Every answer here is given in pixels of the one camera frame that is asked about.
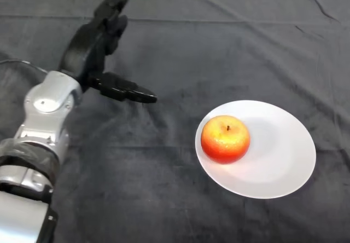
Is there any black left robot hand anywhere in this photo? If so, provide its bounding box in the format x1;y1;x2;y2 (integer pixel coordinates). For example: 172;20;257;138
58;0;158;104

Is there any red yellow apple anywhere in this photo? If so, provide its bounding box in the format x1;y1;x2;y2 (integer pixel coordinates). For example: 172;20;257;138
201;115;251;165

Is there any white round plate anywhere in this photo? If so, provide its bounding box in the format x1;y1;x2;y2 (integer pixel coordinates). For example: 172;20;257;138
195;100;317;199

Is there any black cloth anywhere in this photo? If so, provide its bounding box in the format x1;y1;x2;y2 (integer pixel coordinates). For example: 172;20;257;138
0;0;350;243

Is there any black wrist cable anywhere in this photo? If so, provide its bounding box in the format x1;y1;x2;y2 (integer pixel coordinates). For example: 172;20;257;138
0;59;48;76

